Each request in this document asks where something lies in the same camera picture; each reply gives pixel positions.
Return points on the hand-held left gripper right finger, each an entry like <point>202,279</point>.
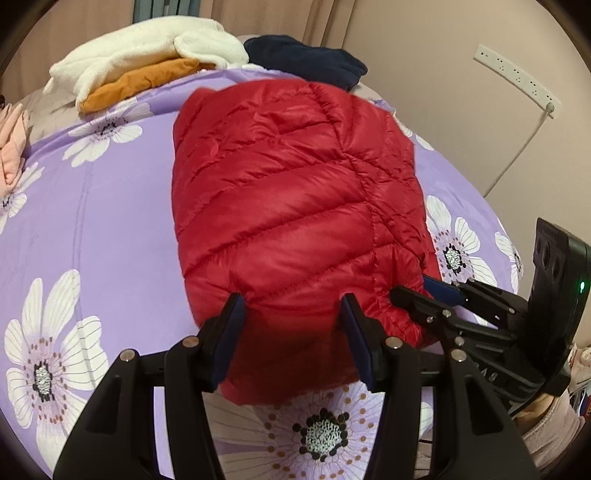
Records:
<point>358,341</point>

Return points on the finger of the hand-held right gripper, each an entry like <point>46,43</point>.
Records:
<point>443,290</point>
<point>429,311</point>

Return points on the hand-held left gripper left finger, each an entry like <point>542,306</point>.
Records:
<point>226,339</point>

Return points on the red down jacket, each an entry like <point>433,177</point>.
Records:
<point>286,207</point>

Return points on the person's right forearm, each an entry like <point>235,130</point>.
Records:
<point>549,422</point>

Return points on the purple floral blanket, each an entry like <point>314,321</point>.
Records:
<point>115,207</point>

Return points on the navy garment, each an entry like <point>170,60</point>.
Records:
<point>314,57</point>

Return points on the orange garment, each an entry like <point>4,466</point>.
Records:
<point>138,79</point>

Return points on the pink garment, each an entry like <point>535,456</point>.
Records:
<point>11,138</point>

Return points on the white fleece garment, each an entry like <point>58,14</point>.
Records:
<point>138,50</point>

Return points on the beige curtain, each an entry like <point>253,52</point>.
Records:
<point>258,18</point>

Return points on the teal curtain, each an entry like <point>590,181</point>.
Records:
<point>157,8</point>

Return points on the white wall power strip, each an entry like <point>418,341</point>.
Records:
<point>512,71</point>

